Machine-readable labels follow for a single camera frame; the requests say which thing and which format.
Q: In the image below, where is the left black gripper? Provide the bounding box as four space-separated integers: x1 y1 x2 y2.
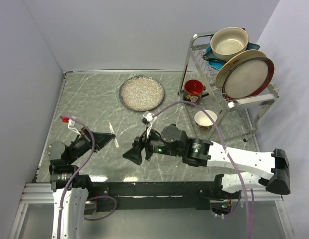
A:
67 126 114 163

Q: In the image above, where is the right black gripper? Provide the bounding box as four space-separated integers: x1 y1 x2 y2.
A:
122 125 183 165

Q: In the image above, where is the white pen yellow tip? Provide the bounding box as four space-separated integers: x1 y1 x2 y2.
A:
108 121 120 149

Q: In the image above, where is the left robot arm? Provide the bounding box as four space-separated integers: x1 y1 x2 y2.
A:
48 129 115 239

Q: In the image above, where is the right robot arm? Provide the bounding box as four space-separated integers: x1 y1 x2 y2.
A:
122 124 291 198

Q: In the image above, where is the speckled round plate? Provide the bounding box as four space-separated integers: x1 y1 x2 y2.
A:
118 75 165 112

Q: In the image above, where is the black base beam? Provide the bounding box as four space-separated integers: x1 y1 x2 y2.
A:
69 181 244 215

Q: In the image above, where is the small white cup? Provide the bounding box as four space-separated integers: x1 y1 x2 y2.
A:
194 110 217 130

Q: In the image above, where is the red skull mug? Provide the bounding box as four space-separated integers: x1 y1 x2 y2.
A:
183 79 209 105

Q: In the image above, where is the blue dish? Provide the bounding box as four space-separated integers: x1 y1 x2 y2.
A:
202 42 260 70

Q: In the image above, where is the metal dish rack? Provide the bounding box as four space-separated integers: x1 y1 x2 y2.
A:
178 31 279 142

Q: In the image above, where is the red rimmed plate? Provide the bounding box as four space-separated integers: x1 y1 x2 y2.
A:
222 57 275 101

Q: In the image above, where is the large beige bowl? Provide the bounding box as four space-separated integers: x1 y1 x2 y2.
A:
210 27 249 62

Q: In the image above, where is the beige dinner plate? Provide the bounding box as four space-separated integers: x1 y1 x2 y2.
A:
215 49 267 89

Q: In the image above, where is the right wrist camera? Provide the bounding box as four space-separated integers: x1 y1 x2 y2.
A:
142 111 157 138

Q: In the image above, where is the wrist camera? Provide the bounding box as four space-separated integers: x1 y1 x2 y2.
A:
59 116 82 135
142 111 157 138

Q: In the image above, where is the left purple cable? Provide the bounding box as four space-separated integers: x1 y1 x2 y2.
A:
57 114 117 239

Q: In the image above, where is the purple cable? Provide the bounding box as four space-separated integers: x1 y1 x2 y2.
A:
57 114 117 239
153 101 254 239

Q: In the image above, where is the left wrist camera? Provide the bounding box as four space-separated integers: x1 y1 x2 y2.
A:
59 116 82 135

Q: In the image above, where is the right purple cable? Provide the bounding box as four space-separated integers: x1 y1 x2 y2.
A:
153 101 254 239

